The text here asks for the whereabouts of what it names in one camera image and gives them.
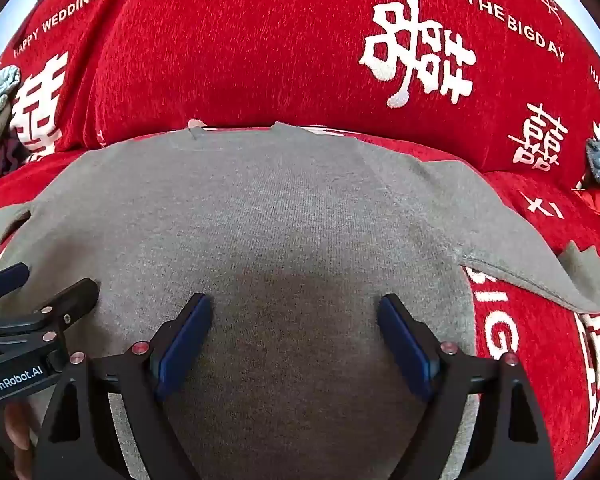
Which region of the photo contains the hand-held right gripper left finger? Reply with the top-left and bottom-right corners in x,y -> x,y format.
32,292 -> 216,480

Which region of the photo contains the dark plaid cloth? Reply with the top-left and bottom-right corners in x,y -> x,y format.
0,132 -> 33,186

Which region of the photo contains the person's left hand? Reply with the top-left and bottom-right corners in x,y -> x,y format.
2,400 -> 38,467

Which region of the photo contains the grey knit sweater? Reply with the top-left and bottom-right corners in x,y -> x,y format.
0,121 -> 600,480

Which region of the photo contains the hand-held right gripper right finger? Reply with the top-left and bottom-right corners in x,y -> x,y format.
377,294 -> 558,480

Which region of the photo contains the red printed sofa cover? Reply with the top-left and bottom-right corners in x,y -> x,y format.
0,0 -> 600,480

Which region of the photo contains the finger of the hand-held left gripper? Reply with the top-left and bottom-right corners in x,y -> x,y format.
0,262 -> 31,303
0,279 -> 101,356

